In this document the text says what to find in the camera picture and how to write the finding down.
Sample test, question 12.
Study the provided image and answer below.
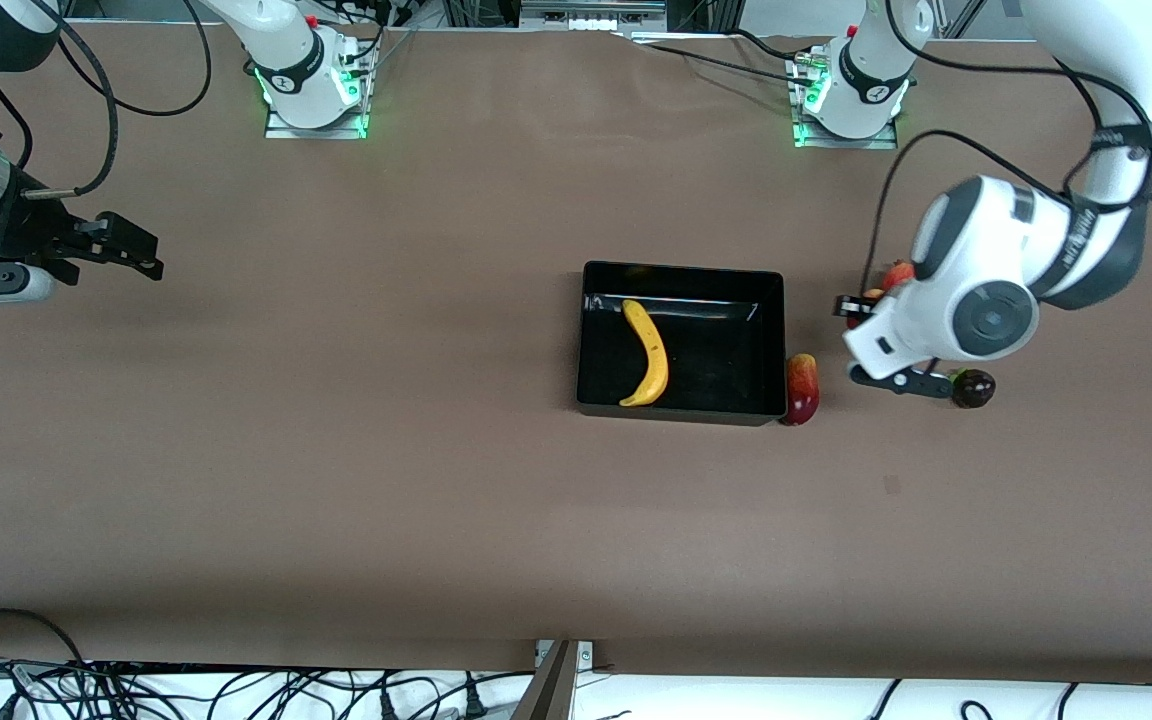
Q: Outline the red yellow apple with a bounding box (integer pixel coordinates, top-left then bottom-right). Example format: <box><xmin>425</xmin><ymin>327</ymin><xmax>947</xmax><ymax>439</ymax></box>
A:
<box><xmin>844</xmin><ymin>287</ymin><xmax>887</xmax><ymax>331</ymax></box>

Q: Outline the red yellow mango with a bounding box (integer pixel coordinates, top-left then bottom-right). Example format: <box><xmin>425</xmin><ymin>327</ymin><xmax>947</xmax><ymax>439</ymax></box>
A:
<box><xmin>781</xmin><ymin>353</ymin><xmax>822</xmax><ymax>428</ymax></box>

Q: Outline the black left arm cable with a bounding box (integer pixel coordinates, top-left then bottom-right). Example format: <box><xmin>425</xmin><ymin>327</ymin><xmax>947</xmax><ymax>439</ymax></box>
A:
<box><xmin>866</xmin><ymin>0</ymin><xmax>1152</xmax><ymax>296</ymax></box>

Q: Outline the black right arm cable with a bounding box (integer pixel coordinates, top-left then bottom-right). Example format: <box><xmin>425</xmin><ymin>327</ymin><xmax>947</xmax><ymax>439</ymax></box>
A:
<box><xmin>0</xmin><ymin>0</ymin><xmax>213</xmax><ymax>199</ymax></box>

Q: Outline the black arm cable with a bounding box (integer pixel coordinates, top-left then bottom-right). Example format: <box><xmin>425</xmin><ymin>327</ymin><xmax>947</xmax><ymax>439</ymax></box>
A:
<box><xmin>866</xmin><ymin>0</ymin><xmax>1152</xmax><ymax>296</ymax></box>
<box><xmin>0</xmin><ymin>0</ymin><xmax>213</xmax><ymax>199</ymax></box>

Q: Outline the dark grey metal post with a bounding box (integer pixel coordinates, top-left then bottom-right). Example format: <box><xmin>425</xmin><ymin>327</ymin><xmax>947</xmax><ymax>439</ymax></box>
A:
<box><xmin>511</xmin><ymin>640</ymin><xmax>577</xmax><ymax>720</ymax></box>

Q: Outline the dark purple eggplant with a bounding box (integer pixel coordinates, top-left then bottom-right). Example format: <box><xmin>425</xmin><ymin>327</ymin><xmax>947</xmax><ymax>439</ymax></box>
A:
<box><xmin>948</xmin><ymin>367</ymin><xmax>997</xmax><ymax>410</ymax></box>

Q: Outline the black cable tangle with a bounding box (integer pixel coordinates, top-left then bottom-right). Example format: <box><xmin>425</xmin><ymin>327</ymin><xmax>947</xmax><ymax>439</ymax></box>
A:
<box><xmin>0</xmin><ymin>655</ymin><xmax>537</xmax><ymax>720</ymax></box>

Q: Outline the small metal bracket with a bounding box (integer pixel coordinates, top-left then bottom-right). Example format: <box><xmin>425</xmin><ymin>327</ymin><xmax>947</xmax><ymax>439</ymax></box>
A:
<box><xmin>534</xmin><ymin>640</ymin><xmax>595</xmax><ymax>669</ymax></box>

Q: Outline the yellow banana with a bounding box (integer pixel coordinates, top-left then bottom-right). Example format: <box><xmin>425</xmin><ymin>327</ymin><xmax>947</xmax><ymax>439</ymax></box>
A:
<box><xmin>620</xmin><ymin>299</ymin><xmax>670</xmax><ymax>408</ymax></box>

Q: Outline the grey aluminium rail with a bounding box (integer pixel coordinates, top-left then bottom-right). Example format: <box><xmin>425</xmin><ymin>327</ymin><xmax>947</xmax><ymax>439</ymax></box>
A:
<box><xmin>519</xmin><ymin>0</ymin><xmax>667</xmax><ymax>31</ymax></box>

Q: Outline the black rectangular box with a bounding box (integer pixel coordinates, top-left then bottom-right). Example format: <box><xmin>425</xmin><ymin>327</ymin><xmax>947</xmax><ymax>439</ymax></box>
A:
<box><xmin>576</xmin><ymin>261</ymin><xmax>787</xmax><ymax>428</ymax></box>

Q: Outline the black cable across table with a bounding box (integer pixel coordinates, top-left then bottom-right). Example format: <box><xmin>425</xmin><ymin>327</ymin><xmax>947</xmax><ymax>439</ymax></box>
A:
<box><xmin>626</xmin><ymin>30</ymin><xmax>827</xmax><ymax>91</ymax></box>

